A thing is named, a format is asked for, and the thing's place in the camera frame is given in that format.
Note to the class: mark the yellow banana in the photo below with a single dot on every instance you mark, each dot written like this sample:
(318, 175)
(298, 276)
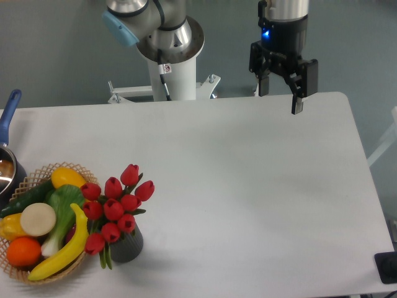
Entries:
(68, 253)

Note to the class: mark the orange fruit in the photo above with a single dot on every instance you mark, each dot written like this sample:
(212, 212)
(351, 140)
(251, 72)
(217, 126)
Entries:
(23, 251)

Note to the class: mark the red tulip bouquet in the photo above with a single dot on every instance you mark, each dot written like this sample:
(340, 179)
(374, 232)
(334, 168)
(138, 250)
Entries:
(111, 211)

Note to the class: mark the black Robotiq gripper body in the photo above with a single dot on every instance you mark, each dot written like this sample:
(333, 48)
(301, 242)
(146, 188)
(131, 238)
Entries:
(281, 44)

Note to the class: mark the woven wicker basket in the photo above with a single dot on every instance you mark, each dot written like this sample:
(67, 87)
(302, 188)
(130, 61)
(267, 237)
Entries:
(34, 179)

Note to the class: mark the yellow lemon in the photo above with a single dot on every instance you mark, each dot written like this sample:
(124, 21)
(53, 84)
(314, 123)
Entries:
(66, 176)

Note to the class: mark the beige round radish slice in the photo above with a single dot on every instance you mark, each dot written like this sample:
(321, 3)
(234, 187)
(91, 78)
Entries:
(38, 219)

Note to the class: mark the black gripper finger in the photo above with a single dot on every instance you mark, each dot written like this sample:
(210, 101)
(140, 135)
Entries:
(258, 65)
(303, 82)

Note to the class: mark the blue handled saucepan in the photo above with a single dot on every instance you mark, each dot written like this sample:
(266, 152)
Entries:
(12, 172)

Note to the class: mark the dark grey ribbed vase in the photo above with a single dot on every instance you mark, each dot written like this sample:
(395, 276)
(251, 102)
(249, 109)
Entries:
(127, 249)

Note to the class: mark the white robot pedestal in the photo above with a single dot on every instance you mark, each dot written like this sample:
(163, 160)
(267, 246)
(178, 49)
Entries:
(171, 59)

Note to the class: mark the white frame at right edge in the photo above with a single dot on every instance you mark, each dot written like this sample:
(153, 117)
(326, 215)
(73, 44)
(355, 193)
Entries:
(385, 141)

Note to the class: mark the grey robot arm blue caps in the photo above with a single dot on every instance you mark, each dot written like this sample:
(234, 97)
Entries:
(132, 21)

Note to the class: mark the black device at table edge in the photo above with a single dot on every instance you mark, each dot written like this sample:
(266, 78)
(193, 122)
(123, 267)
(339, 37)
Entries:
(386, 266)

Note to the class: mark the yellow bell pepper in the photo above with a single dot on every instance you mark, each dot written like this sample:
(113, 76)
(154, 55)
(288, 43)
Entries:
(11, 228)

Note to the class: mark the green bok choy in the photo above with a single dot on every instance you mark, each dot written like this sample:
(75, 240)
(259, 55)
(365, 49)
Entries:
(60, 200)

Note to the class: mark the green cucumber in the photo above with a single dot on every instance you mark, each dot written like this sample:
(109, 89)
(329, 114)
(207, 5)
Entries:
(37, 194)

